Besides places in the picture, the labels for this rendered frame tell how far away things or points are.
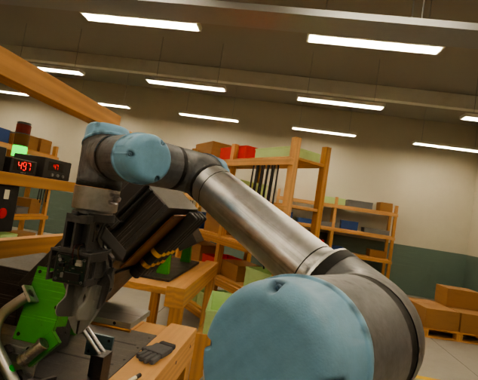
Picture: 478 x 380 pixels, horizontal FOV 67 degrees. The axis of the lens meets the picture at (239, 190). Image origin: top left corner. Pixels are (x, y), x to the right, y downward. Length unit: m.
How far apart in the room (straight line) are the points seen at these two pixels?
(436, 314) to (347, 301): 6.45
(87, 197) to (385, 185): 9.90
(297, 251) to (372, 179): 9.84
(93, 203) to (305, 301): 0.45
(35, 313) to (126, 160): 0.80
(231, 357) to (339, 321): 0.09
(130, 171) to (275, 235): 0.22
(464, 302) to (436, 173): 4.34
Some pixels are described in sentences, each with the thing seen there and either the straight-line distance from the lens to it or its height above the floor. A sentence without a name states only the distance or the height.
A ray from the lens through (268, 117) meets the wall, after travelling 10.27.
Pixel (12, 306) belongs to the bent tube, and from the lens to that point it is 1.26.
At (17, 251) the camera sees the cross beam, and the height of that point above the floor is 1.22.
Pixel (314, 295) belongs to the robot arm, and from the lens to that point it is 0.27.
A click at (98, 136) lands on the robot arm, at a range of 0.65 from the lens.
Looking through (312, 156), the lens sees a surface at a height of 2.19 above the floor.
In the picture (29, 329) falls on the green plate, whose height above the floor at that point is 1.10.
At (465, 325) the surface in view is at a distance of 7.03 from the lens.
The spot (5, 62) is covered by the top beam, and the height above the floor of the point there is 1.89.
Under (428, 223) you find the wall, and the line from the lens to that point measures 10.66.
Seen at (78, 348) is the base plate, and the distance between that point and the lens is 1.67.
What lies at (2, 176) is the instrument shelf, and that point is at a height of 1.53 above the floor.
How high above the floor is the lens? 1.54
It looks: 3 degrees up
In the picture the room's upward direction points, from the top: 9 degrees clockwise
